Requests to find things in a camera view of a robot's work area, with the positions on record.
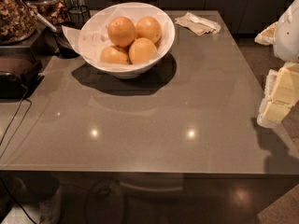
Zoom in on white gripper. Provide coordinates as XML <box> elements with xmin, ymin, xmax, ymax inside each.
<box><xmin>254</xmin><ymin>0</ymin><xmax>299</xmax><ymax>129</ymax></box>

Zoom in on orange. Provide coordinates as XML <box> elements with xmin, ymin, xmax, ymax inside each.
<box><xmin>135</xmin><ymin>16</ymin><xmax>162</xmax><ymax>44</ymax></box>
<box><xmin>100</xmin><ymin>46</ymin><xmax>130</xmax><ymax>64</ymax></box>
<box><xmin>129</xmin><ymin>37</ymin><xmax>157</xmax><ymax>64</ymax></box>
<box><xmin>107</xmin><ymin>17</ymin><xmax>136</xmax><ymax>48</ymax></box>

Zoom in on white ceramic bowl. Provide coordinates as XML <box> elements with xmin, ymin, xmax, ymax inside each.
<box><xmin>77</xmin><ymin>1</ymin><xmax>176</xmax><ymax>79</ymax></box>

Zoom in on white paper bowl liner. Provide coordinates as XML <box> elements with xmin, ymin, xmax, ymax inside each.
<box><xmin>61</xmin><ymin>4</ymin><xmax>173</xmax><ymax>72</ymax></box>

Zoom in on dark cup beside bowl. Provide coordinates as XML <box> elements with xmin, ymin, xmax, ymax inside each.
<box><xmin>54</xmin><ymin>21</ymin><xmax>78</xmax><ymax>59</ymax></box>

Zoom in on folded brown paper napkins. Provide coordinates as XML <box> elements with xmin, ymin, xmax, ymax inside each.
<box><xmin>175</xmin><ymin>12</ymin><xmax>221</xmax><ymax>35</ymax></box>

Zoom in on black appliance on counter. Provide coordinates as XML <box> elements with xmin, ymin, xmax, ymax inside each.
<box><xmin>0</xmin><ymin>49</ymin><xmax>43</xmax><ymax>100</ymax></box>

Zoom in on glass jar of nuts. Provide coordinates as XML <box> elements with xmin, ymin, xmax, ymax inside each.
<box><xmin>0</xmin><ymin>0</ymin><xmax>36</xmax><ymax>46</ymax></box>

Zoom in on black wire holder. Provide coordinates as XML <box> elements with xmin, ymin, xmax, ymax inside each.
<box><xmin>67</xmin><ymin>6</ymin><xmax>91</xmax><ymax>29</ymax></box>

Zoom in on black power cable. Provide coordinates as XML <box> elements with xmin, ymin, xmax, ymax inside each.
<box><xmin>0</xmin><ymin>84</ymin><xmax>38</xmax><ymax>224</ymax></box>

